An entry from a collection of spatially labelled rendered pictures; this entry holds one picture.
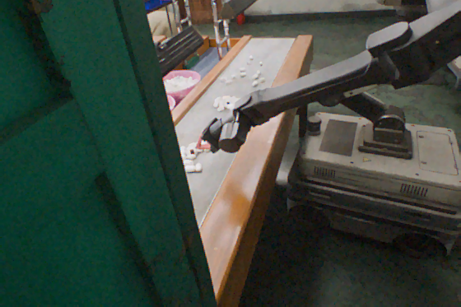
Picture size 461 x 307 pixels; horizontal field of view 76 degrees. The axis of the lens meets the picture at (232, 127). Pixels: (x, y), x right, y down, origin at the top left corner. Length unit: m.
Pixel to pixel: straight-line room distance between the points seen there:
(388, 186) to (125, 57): 1.33
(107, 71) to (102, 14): 0.04
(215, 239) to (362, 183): 0.87
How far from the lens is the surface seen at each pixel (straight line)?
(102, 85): 0.21
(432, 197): 1.49
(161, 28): 4.16
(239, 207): 0.81
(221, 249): 0.74
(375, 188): 1.47
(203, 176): 0.95
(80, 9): 0.21
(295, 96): 0.68
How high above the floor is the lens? 1.37
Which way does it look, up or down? 33 degrees down
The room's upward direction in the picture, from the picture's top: 7 degrees counter-clockwise
